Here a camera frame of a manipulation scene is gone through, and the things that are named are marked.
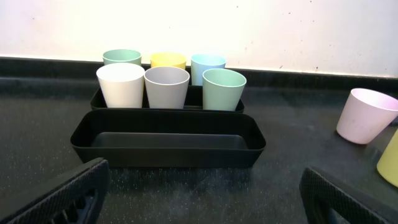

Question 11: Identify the white cup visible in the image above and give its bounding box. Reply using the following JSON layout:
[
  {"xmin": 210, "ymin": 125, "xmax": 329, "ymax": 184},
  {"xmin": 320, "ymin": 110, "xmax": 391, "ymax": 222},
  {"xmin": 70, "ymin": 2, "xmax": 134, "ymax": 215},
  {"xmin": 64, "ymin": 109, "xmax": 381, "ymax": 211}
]
[{"xmin": 96, "ymin": 62, "xmax": 146, "ymax": 109}]

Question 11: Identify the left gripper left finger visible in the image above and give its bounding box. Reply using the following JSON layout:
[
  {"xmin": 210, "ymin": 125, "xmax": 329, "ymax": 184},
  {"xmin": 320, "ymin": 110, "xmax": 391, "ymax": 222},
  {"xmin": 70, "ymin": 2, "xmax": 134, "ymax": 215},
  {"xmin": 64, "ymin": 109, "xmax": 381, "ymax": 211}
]
[{"xmin": 0, "ymin": 157, "xmax": 111, "ymax": 224}]

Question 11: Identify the blue cup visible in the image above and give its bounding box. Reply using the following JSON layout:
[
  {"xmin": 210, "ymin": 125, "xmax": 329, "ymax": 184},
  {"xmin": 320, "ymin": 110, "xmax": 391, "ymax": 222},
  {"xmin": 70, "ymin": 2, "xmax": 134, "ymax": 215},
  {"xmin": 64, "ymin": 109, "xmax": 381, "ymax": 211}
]
[{"xmin": 190, "ymin": 53, "xmax": 227, "ymax": 86}]

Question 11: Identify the pink cup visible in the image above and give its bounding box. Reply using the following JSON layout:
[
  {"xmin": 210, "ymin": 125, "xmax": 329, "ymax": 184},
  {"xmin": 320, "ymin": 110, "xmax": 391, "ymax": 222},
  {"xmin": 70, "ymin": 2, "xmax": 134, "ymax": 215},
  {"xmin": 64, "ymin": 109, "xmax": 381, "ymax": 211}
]
[{"xmin": 336, "ymin": 87, "xmax": 398, "ymax": 146}]

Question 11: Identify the black tray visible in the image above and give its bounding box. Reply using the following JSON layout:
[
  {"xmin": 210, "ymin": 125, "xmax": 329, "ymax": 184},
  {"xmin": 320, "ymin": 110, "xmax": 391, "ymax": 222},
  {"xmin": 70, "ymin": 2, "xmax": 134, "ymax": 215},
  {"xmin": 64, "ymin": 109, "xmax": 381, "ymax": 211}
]
[
  {"xmin": 70, "ymin": 108, "xmax": 267, "ymax": 169},
  {"xmin": 90, "ymin": 84, "xmax": 245, "ymax": 114}
]

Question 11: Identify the green cup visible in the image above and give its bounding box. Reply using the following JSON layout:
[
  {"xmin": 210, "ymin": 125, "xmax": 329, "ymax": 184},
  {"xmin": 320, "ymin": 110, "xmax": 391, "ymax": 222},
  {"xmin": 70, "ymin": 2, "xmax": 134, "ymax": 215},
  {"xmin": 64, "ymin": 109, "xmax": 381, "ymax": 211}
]
[
  {"xmin": 202, "ymin": 68, "xmax": 248, "ymax": 112},
  {"xmin": 102, "ymin": 49, "xmax": 142, "ymax": 67}
]

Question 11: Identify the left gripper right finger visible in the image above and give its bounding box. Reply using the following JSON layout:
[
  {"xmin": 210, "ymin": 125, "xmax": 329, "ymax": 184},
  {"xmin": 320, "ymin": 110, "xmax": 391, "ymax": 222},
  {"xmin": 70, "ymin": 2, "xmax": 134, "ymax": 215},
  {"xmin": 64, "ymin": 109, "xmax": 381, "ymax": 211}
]
[{"xmin": 298, "ymin": 166, "xmax": 398, "ymax": 224}]

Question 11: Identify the grey cup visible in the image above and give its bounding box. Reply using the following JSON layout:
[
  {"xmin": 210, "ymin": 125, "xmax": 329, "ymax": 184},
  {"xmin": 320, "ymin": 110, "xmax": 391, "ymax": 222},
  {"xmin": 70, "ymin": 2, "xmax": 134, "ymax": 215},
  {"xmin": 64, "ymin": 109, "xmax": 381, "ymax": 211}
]
[{"xmin": 143, "ymin": 65, "xmax": 191, "ymax": 110}]

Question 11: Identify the pale yellow cup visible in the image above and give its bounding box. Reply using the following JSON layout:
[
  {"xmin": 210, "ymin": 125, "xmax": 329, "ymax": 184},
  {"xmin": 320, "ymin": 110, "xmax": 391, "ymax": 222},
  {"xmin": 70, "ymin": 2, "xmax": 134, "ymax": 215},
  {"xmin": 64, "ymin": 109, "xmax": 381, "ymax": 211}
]
[{"xmin": 376, "ymin": 129, "xmax": 398, "ymax": 189}]

